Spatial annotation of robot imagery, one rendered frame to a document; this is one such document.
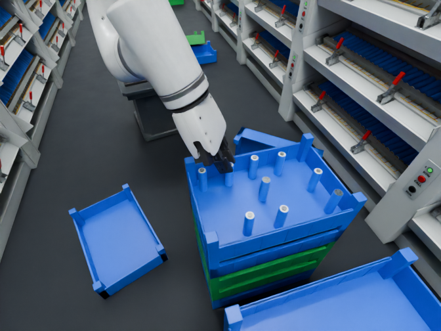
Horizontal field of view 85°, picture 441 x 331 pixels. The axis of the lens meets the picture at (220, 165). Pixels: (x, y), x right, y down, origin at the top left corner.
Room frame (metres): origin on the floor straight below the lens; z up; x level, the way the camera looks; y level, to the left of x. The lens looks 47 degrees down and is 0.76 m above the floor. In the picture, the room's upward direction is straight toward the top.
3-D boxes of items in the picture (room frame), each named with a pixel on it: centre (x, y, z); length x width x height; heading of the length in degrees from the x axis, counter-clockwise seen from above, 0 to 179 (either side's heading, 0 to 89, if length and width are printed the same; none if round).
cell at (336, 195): (0.28, -0.23, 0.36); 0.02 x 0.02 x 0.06
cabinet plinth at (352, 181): (1.45, -0.34, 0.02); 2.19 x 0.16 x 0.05; 16
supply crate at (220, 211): (0.31, -0.09, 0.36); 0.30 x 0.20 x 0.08; 106
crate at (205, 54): (1.80, 0.20, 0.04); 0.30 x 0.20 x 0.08; 106
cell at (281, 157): (0.39, -0.14, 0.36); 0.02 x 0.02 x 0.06
